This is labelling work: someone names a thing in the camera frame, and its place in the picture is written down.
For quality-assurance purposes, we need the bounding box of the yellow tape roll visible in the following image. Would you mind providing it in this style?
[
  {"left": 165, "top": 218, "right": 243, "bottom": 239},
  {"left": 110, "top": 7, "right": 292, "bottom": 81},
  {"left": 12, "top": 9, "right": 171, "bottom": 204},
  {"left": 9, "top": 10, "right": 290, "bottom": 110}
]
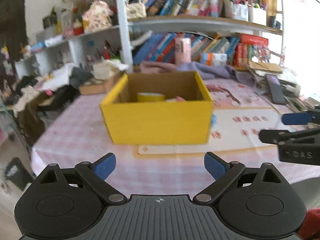
[{"left": 137, "top": 92, "right": 165, "bottom": 102}]

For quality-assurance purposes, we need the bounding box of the pink cylinder cup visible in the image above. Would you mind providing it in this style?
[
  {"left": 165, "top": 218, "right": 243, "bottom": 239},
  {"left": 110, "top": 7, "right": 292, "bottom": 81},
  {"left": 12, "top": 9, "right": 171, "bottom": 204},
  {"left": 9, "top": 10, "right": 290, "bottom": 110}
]
[{"left": 175, "top": 37, "right": 191, "bottom": 66}]

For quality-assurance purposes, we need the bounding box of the white quilted handbag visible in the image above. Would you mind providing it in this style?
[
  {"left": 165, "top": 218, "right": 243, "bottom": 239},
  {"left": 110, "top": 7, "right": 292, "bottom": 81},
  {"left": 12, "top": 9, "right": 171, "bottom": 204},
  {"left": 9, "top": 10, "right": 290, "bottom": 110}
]
[{"left": 125, "top": 0, "right": 147, "bottom": 20}]

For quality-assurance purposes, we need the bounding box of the pink fluffy plush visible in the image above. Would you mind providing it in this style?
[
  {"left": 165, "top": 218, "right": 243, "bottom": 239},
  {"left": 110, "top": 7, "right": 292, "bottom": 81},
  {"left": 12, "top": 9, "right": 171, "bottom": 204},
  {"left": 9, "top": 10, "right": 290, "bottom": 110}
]
[{"left": 165, "top": 96, "right": 186, "bottom": 102}]

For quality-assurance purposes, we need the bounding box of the black smartphone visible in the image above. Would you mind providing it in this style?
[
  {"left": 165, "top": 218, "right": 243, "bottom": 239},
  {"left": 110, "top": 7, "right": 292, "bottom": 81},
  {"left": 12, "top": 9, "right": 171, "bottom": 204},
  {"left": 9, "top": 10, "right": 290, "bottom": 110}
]
[{"left": 265, "top": 74, "right": 286, "bottom": 105}]

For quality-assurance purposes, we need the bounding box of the brown paper envelope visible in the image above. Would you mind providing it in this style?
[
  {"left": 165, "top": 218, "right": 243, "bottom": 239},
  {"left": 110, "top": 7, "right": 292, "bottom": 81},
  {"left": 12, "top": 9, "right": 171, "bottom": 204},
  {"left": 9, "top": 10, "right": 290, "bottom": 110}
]
[{"left": 249, "top": 61, "right": 283, "bottom": 74}]

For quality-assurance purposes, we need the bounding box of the wooden chess board box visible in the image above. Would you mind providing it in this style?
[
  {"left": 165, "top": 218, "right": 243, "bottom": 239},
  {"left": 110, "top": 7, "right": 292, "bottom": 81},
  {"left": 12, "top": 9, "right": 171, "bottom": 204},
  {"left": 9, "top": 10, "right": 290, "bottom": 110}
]
[{"left": 79, "top": 73, "right": 122, "bottom": 95}]

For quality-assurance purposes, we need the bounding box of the floral doll figure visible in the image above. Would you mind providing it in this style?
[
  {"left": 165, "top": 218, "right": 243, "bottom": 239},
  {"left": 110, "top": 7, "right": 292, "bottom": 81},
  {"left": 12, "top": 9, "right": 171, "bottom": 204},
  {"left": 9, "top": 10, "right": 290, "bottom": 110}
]
[{"left": 82, "top": 1, "right": 113, "bottom": 33}]

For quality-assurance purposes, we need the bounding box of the purple cloth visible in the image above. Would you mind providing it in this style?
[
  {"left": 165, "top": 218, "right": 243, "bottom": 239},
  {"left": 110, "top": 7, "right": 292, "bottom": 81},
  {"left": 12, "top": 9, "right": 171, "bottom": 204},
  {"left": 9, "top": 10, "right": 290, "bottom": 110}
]
[{"left": 140, "top": 61, "right": 254, "bottom": 86}]

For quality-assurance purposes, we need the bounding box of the orange blue white box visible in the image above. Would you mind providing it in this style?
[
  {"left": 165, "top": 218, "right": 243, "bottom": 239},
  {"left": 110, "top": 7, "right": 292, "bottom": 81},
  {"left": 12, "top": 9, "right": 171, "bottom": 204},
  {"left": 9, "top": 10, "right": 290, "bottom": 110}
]
[{"left": 200, "top": 53, "right": 228, "bottom": 66}]

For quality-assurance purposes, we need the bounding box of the yellow cardboard box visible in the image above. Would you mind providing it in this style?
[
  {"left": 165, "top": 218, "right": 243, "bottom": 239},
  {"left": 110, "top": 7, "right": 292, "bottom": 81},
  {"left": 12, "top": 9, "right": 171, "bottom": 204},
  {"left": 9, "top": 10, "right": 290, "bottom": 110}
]
[{"left": 100, "top": 72, "right": 213, "bottom": 145}]

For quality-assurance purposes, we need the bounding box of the stack of papers right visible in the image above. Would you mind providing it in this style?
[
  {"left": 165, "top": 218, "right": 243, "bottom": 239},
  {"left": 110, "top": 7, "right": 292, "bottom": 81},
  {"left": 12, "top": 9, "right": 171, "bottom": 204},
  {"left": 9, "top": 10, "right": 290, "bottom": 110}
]
[{"left": 248, "top": 68, "right": 319, "bottom": 112}]

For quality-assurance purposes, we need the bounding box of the red book set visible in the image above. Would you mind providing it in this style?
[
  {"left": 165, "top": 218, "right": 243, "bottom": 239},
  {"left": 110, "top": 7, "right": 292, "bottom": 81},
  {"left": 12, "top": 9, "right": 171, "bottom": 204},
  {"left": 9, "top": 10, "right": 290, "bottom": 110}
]
[{"left": 233, "top": 33, "right": 269, "bottom": 68}]

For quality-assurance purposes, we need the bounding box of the pink cartoon table mat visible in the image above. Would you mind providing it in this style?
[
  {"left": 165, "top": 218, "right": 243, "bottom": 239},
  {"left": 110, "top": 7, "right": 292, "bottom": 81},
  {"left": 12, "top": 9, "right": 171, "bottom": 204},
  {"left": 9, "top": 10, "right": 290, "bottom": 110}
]
[{"left": 31, "top": 75, "right": 319, "bottom": 196}]

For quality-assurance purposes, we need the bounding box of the white bookshelf frame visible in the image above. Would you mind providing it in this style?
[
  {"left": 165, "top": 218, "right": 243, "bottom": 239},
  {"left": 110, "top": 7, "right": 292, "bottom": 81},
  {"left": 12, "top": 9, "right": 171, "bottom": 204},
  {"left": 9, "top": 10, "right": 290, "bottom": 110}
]
[{"left": 116, "top": 0, "right": 283, "bottom": 72}]

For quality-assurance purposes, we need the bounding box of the blue small toy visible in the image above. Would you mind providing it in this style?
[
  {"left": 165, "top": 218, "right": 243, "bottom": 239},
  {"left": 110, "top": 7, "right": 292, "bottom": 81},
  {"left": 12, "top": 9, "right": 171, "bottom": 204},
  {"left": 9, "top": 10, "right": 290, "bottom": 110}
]
[{"left": 211, "top": 114, "right": 216, "bottom": 128}]

